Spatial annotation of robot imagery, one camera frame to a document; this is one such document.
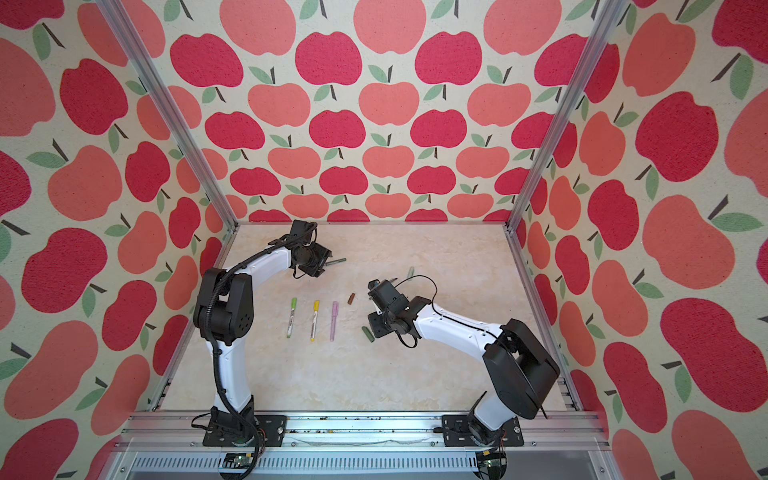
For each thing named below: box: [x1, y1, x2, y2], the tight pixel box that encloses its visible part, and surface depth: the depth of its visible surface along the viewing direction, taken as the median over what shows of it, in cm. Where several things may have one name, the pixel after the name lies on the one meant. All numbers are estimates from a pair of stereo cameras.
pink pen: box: [330, 301, 339, 342], surface depth 97 cm
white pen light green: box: [287, 297, 298, 338], surface depth 98 cm
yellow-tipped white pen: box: [310, 300, 321, 342], surface depth 95 cm
